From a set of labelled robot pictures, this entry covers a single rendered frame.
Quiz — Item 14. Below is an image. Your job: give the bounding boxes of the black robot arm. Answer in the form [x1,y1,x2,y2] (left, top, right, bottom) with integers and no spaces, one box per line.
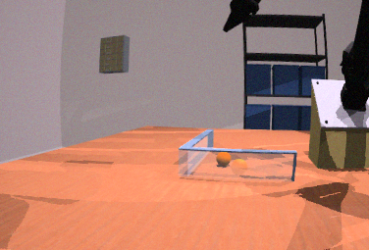
[340,0,369,111]

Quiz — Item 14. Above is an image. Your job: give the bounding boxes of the clear glass corner walls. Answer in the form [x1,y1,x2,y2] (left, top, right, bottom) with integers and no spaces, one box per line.
[179,131,295,182]

